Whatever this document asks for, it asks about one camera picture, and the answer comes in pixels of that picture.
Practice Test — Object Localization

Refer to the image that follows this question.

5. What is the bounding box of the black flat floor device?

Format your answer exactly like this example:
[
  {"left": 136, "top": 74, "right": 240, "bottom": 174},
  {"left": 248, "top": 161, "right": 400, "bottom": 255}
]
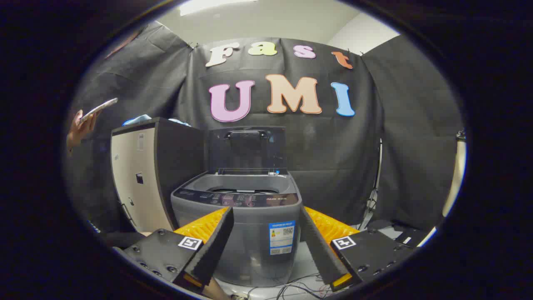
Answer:
[{"left": 369, "top": 219, "right": 430, "bottom": 249}]

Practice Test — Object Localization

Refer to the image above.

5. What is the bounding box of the smartphone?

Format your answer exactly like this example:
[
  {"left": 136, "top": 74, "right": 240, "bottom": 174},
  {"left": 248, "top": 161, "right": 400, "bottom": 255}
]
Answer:
[{"left": 79, "top": 97, "right": 118, "bottom": 124}]

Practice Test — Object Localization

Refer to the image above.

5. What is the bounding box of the ceiling light panel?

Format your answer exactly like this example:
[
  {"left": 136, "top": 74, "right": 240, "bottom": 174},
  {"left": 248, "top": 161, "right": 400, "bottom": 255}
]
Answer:
[{"left": 179, "top": 0, "right": 259, "bottom": 16}]

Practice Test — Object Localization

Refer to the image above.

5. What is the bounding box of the grey washing machine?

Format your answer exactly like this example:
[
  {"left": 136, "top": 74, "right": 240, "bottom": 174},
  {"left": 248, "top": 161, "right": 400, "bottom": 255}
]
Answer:
[{"left": 171, "top": 170, "right": 302, "bottom": 288}]

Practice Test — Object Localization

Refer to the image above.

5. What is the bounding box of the light blue shirt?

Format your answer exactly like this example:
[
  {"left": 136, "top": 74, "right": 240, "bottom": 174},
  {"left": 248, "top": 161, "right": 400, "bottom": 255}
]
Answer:
[{"left": 122, "top": 114, "right": 192, "bottom": 127}]

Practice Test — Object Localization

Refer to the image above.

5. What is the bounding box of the black backdrop stand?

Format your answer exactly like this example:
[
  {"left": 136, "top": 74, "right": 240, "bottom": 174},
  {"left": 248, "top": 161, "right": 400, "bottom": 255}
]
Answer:
[{"left": 358, "top": 140, "right": 384, "bottom": 232}]

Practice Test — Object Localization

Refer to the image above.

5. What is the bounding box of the beige and dark cabinet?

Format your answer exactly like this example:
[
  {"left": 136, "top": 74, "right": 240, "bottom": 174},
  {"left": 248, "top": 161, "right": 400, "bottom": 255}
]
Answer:
[{"left": 110, "top": 117, "right": 206, "bottom": 234}]

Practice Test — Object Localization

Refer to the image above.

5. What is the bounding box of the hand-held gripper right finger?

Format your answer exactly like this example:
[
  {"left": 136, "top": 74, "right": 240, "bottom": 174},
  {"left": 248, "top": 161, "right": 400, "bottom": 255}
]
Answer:
[{"left": 299, "top": 205, "right": 417, "bottom": 293}]

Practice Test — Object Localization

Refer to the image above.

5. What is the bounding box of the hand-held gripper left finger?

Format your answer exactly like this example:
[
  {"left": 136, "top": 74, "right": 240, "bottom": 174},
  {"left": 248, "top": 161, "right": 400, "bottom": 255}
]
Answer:
[{"left": 112, "top": 206, "right": 234, "bottom": 294}]

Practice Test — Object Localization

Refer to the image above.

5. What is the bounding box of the bundle of floor cables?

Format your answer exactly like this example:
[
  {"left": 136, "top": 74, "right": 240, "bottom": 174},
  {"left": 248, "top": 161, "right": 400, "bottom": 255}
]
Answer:
[{"left": 246, "top": 273, "right": 334, "bottom": 300}]

